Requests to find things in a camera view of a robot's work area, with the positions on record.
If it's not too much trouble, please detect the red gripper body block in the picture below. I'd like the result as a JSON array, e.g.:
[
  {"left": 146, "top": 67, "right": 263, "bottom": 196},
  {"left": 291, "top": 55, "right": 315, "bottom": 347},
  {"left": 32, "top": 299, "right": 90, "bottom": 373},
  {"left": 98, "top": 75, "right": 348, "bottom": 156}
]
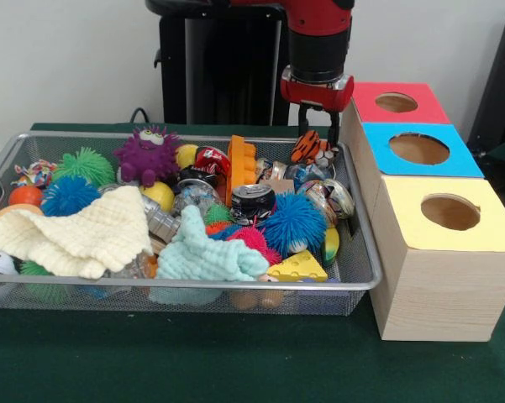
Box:
[{"left": 280, "top": 65, "right": 355, "bottom": 113}]

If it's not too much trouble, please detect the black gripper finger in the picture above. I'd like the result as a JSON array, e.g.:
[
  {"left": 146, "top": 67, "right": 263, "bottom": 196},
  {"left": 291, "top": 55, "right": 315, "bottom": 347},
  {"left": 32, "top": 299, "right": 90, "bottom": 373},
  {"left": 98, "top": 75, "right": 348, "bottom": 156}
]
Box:
[
  {"left": 327, "top": 109, "right": 341, "bottom": 149},
  {"left": 297, "top": 102, "right": 311, "bottom": 139}
]

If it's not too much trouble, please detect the orange striped tiger plush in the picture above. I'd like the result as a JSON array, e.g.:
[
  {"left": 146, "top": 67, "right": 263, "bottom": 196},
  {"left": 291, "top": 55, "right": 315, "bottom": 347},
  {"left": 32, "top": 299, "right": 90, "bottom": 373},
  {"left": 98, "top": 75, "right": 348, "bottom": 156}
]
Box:
[{"left": 290, "top": 129, "right": 340, "bottom": 168}]

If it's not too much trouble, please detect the shallow metal mesh bin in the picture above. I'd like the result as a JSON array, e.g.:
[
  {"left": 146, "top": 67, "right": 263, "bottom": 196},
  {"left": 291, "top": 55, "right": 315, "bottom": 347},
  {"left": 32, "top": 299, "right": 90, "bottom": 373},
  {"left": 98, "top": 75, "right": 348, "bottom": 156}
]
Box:
[{"left": 0, "top": 130, "right": 382, "bottom": 317}]

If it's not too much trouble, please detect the orange building block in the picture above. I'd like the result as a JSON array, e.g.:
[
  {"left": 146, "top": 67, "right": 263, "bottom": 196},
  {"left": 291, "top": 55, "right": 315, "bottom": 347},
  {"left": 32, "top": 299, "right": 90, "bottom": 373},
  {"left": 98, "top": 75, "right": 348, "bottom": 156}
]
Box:
[{"left": 226, "top": 134, "right": 258, "bottom": 207}]

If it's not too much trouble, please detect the blue spiky rubber ball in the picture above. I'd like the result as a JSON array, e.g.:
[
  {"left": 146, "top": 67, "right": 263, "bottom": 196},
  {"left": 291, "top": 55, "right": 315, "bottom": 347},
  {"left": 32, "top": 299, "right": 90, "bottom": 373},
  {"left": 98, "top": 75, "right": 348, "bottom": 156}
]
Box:
[
  {"left": 262, "top": 191, "right": 329, "bottom": 259},
  {"left": 40, "top": 175, "right": 103, "bottom": 218}
]

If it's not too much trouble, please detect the yellow cheese wedge toy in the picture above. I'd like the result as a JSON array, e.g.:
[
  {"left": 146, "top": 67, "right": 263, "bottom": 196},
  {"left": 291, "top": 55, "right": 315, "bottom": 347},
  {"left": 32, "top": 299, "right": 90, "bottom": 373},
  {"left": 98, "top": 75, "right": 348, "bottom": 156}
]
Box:
[{"left": 266, "top": 249, "right": 329, "bottom": 283}]

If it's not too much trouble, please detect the purple spiky monster toy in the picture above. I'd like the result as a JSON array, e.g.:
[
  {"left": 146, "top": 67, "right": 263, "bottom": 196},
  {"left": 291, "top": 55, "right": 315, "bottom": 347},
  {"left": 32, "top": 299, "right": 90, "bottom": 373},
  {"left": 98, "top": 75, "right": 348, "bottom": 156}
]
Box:
[{"left": 113, "top": 124, "right": 182, "bottom": 188}]

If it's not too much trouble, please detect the mint knitted cloth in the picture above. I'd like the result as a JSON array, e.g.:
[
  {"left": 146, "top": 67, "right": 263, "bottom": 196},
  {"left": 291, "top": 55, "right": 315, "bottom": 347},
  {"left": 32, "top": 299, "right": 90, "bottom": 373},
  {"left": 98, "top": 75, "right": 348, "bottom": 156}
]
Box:
[{"left": 155, "top": 204, "right": 271, "bottom": 282}]

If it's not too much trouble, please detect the green cloth side table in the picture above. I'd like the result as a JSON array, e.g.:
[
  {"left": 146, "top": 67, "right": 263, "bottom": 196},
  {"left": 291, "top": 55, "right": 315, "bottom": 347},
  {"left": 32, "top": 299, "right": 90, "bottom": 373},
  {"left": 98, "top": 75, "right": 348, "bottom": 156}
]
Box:
[{"left": 485, "top": 133, "right": 505, "bottom": 169}]

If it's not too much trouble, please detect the green spiky rubber ball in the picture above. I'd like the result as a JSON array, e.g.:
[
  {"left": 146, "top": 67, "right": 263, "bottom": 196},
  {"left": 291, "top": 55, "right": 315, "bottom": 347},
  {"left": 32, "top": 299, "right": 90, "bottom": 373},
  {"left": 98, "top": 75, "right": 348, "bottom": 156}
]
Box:
[{"left": 51, "top": 146, "right": 117, "bottom": 188}]

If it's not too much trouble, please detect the dark green table cloth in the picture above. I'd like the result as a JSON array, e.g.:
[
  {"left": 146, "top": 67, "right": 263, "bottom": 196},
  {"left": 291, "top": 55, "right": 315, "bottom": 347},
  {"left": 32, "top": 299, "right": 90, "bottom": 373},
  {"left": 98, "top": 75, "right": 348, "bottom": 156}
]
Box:
[{"left": 0, "top": 122, "right": 505, "bottom": 403}]

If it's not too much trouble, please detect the cream knitted cloth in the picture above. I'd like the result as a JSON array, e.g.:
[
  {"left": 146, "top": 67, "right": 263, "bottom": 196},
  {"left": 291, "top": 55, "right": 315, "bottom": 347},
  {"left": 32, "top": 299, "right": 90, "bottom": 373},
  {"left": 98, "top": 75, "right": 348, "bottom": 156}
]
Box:
[{"left": 0, "top": 184, "right": 155, "bottom": 280}]

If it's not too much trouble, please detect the orange rubber ball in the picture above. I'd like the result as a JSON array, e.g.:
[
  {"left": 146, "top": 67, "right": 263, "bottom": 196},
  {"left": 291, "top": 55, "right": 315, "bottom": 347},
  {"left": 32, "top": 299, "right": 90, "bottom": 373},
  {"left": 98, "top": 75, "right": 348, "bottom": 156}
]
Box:
[{"left": 8, "top": 185, "right": 45, "bottom": 207}]

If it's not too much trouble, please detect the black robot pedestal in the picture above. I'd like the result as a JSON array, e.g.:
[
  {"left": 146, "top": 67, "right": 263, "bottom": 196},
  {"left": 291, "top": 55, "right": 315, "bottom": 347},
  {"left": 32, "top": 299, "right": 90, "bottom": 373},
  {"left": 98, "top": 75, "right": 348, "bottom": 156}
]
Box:
[{"left": 145, "top": 0, "right": 303, "bottom": 126}]

